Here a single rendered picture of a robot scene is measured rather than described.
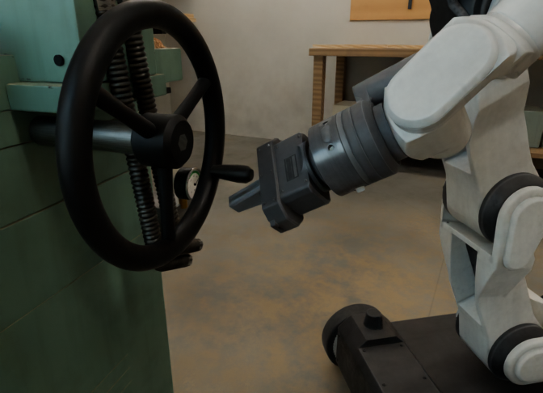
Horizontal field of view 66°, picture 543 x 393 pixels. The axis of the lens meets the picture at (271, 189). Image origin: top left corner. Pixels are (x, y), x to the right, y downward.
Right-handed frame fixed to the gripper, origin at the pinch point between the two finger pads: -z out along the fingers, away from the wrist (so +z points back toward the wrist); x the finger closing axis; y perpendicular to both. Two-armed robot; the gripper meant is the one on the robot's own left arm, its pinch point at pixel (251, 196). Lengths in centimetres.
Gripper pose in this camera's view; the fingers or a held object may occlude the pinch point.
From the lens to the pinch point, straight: 53.2
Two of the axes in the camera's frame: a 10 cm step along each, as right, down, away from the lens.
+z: 8.2, -3.8, -4.3
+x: -0.9, -8.3, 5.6
